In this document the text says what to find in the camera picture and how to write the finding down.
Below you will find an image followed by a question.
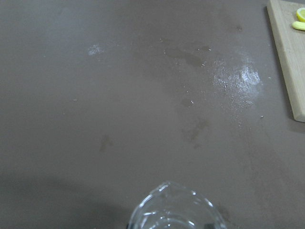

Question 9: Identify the clear glass cup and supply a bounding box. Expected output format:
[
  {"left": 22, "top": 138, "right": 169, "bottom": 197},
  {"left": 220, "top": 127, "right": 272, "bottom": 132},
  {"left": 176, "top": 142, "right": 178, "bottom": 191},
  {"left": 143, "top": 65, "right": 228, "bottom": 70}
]
[{"left": 126, "top": 181, "right": 227, "bottom": 229}]

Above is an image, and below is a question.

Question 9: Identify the bamboo cutting board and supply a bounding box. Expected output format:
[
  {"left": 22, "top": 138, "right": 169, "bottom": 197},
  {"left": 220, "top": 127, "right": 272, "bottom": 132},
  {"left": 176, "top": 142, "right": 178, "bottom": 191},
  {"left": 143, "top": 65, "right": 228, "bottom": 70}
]
[{"left": 267, "top": 0, "right": 305, "bottom": 122}]

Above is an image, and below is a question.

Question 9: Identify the yellow plastic knife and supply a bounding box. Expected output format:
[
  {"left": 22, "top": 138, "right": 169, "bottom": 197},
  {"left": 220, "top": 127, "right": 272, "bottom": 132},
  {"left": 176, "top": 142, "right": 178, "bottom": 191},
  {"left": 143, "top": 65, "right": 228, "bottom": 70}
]
[{"left": 292, "top": 21, "right": 305, "bottom": 31}]

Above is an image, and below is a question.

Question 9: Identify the lemon slice near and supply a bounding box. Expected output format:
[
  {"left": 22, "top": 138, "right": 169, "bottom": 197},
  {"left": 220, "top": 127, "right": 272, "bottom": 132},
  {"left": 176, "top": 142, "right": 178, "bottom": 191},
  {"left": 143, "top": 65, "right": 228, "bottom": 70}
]
[{"left": 296, "top": 8, "right": 305, "bottom": 22}]

